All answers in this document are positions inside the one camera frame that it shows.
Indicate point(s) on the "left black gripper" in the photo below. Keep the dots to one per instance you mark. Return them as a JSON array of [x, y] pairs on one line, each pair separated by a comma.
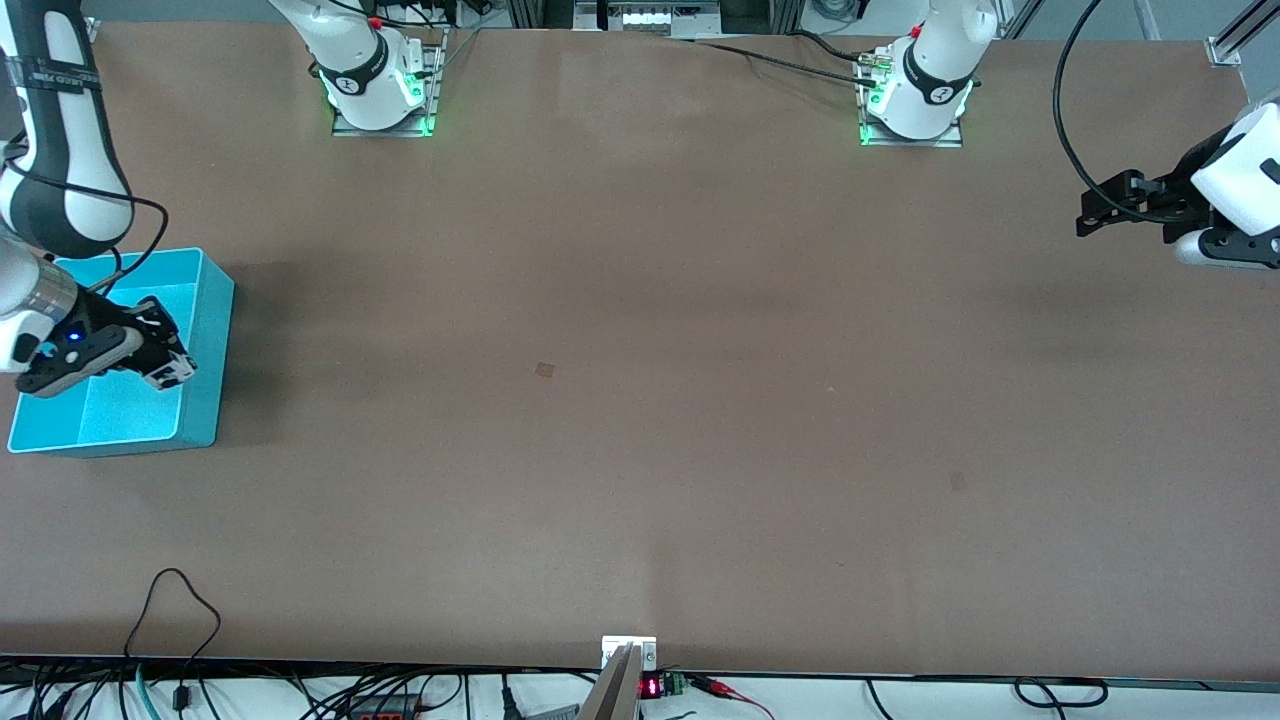
[[1180, 190]]

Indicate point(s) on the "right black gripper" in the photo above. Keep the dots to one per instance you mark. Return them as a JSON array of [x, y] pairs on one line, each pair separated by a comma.
[[97, 318]]

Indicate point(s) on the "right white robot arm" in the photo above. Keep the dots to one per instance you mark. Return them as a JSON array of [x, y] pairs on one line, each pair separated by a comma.
[[60, 150]]

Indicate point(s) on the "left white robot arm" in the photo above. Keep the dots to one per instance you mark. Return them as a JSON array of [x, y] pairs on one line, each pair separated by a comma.
[[935, 70]]

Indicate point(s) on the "turquoise plastic bin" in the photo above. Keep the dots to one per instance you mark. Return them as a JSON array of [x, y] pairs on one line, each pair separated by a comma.
[[205, 400]]

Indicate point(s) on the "aluminium corner extrusion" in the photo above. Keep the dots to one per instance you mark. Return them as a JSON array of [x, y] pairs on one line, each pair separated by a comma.
[[1240, 35]]

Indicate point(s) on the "orange power strip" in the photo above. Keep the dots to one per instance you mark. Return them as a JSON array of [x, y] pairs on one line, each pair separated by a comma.
[[385, 711]]

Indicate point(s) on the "white power strip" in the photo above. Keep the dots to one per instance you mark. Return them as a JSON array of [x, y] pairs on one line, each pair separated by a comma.
[[655, 17]]

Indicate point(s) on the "red digit display module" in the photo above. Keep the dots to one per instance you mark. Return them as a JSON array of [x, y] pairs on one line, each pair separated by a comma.
[[655, 687]]

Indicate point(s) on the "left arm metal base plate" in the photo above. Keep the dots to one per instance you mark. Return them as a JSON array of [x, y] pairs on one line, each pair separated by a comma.
[[940, 142]]

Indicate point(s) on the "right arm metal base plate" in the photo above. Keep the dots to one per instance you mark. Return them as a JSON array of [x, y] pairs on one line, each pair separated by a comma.
[[380, 131]]

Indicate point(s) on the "small metal corner bracket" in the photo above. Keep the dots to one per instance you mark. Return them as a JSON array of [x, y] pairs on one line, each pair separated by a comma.
[[92, 30]]

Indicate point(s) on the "aluminium frame rack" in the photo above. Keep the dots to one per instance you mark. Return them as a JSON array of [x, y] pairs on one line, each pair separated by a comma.
[[540, 12]]

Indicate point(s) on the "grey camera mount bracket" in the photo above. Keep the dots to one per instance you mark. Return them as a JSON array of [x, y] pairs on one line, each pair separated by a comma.
[[628, 660]]

